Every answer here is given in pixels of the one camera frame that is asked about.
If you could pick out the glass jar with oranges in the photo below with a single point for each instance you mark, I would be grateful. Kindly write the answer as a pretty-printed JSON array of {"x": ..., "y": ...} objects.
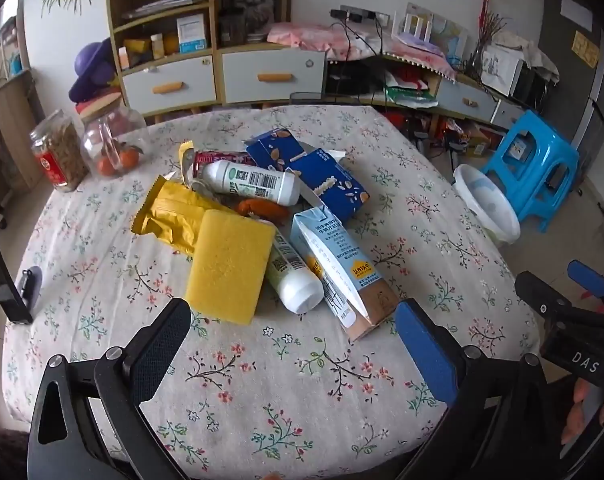
[{"x": 114, "y": 145}]

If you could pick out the pink cloth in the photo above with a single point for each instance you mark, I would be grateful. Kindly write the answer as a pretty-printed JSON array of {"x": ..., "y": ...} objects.
[{"x": 307, "y": 37}]

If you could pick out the red drink can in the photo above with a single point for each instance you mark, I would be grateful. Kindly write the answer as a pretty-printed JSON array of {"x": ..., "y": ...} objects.
[{"x": 206, "y": 160}]

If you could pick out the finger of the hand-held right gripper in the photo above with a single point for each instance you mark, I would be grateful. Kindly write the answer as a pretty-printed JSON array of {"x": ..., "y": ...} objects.
[
  {"x": 542, "y": 297},
  {"x": 587, "y": 276}
]

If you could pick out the dried branches in vase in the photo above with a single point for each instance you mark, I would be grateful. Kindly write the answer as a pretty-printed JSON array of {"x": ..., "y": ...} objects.
[{"x": 487, "y": 40}]

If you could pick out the yellow snack wrapper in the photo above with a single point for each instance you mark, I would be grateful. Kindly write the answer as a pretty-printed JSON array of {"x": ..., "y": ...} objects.
[{"x": 169, "y": 212}]

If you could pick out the light blue milk carton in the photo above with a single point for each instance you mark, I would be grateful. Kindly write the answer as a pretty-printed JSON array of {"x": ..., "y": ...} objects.
[{"x": 337, "y": 265}]

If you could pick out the grey refrigerator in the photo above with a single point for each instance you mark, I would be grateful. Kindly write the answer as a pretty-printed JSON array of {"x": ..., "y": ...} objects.
[{"x": 577, "y": 75}]

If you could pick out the white plastic drink bottle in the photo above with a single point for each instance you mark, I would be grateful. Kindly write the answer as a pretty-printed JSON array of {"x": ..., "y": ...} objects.
[
  {"x": 297, "y": 285},
  {"x": 252, "y": 182}
]

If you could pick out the plastic jar with red label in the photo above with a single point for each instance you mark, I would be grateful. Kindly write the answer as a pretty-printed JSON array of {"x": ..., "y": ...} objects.
[{"x": 59, "y": 152}]

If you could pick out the yellow sponge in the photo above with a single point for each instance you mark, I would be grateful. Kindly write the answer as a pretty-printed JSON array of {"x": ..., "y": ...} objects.
[{"x": 229, "y": 265}]

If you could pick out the orange peel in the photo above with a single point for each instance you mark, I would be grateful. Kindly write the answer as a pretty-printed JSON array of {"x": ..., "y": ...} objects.
[{"x": 262, "y": 208}]

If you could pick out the blue oat print carton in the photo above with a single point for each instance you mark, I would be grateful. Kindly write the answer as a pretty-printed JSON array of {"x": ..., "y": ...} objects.
[{"x": 327, "y": 182}]

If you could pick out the wooden cabinet with drawers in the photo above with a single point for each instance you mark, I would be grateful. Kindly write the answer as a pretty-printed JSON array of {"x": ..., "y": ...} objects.
[{"x": 191, "y": 80}]

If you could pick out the small gold foil wrapper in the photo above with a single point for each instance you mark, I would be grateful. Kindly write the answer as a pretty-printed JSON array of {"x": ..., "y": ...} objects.
[{"x": 185, "y": 160}]

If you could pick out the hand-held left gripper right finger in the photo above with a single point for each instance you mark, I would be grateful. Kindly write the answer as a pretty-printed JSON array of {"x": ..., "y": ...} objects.
[{"x": 427, "y": 350}]

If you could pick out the blue plastic stool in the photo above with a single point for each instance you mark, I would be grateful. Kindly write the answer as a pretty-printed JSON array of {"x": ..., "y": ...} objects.
[{"x": 537, "y": 160}]

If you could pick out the purple hat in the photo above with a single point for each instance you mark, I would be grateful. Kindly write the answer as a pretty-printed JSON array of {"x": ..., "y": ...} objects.
[{"x": 94, "y": 67}]

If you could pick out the person's right hand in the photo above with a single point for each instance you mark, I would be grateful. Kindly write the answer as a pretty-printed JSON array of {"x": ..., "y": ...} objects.
[{"x": 579, "y": 410}]

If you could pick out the white and blue box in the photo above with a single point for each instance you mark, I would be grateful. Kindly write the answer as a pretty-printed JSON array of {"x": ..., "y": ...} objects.
[{"x": 190, "y": 32}]

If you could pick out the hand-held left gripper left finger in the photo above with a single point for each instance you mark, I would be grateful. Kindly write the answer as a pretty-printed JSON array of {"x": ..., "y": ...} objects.
[{"x": 161, "y": 340}]

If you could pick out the white plastic bin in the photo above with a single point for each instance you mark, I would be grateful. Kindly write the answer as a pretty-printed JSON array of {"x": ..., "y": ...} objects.
[{"x": 484, "y": 205}]

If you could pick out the blue almond print carton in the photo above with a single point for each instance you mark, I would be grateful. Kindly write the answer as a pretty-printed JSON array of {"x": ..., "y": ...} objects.
[{"x": 277, "y": 147}]

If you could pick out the white paper napkin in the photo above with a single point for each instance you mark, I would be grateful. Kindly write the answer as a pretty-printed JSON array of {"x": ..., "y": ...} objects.
[{"x": 338, "y": 155}]

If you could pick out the wall power strip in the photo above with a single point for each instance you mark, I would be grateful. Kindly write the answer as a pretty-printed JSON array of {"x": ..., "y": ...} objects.
[{"x": 362, "y": 14}]

